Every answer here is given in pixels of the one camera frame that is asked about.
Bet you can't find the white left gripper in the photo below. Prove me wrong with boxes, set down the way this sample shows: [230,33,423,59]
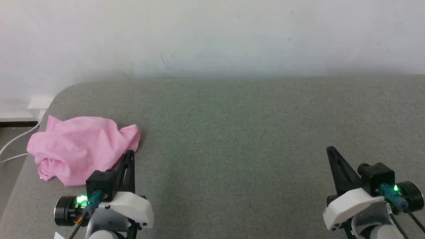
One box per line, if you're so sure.
[98,150,155,230]

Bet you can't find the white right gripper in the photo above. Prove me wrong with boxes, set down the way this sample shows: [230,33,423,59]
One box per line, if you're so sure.
[323,146,386,231]

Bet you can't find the pink garment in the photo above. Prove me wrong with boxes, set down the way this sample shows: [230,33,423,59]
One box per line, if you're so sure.
[27,115,141,187]

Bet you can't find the grey fabric sofa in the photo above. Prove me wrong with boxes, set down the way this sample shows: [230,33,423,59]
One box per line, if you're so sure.
[0,75,425,239]

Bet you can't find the black baseboard strip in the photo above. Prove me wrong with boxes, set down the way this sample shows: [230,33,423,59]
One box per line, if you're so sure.
[0,121,39,128]

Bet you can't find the left gripper green-plug cable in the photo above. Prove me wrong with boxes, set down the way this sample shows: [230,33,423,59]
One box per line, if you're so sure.
[68,190,104,239]

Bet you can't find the gripper green-plug cable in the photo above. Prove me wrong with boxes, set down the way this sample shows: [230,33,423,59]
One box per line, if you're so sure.
[378,183,425,233]
[68,190,104,239]

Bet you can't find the right gripper green-plug cable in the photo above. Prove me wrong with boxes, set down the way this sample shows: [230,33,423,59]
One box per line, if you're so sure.
[378,183,425,233]

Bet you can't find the white wall socket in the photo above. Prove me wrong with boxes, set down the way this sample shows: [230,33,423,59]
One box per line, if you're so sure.
[27,95,55,110]

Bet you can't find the white power cable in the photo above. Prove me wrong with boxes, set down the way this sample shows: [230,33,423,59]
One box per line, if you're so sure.
[0,153,29,165]
[0,109,46,156]

